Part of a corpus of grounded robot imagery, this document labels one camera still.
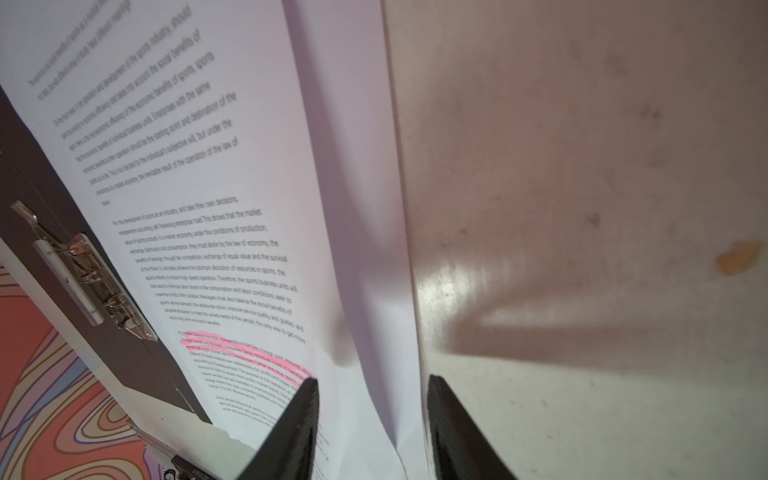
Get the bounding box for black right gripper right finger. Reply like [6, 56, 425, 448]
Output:
[427, 375, 516, 480]

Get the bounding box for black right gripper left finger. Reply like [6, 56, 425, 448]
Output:
[239, 378, 320, 480]

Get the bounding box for printed paper sheets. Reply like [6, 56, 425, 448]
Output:
[1, 1, 427, 479]

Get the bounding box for silver folder clip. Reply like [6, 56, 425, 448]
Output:
[11, 200, 159, 342]

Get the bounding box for white and black file folder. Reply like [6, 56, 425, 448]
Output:
[1, 97, 256, 479]

